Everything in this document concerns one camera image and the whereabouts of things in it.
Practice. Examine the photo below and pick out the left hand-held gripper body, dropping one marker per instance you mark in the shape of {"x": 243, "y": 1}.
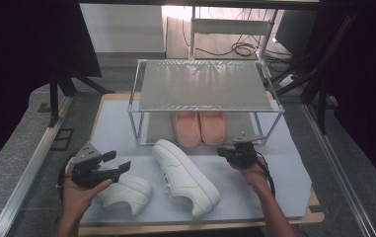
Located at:
{"x": 87, "y": 171}

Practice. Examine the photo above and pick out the person's right hand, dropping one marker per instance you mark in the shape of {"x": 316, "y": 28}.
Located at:
{"x": 256, "y": 176}

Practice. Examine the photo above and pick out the white metal stand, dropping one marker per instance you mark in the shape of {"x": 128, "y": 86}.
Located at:
{"x": 230, "y": 26}

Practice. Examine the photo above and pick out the black metal stand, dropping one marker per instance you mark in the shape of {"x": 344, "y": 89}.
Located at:
{"x": 320, "y": 92}

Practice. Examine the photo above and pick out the person's left hand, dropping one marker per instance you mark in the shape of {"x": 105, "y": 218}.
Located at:
{"x": 75, "y": 197}

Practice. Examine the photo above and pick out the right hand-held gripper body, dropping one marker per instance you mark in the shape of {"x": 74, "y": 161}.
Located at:
{"x": 243, "y": 156}

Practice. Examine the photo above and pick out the black monitor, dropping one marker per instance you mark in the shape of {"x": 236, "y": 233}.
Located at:
{"x": 295, "y": 33}

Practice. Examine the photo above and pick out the black tripod stand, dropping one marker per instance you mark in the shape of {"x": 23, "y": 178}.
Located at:
{"x": 54, "y": 98}

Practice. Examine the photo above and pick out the white sneaker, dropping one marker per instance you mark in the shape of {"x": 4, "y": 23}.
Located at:
{"x": 129, "y": 194}
{"x": 185, "y": 177}

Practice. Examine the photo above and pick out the aluminium floor rail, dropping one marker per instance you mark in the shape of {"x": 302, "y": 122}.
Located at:
{"x": 340, "y": 171}
{"x": 27, "y": 171}

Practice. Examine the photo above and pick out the white cabinet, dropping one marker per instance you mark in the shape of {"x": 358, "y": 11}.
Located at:
{"x": 123, "y": 29}

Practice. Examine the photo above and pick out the dark curtain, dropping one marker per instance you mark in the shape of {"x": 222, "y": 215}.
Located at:
{"x": 373, "y": 82}
{"x": 17, "y": 65}

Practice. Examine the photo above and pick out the metal shoe rack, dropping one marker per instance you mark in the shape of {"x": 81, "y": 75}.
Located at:
{"x": 205, "y": 85}

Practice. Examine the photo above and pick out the light grey table mat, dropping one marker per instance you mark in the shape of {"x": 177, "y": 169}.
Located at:
{"x": 116, "y": 131}

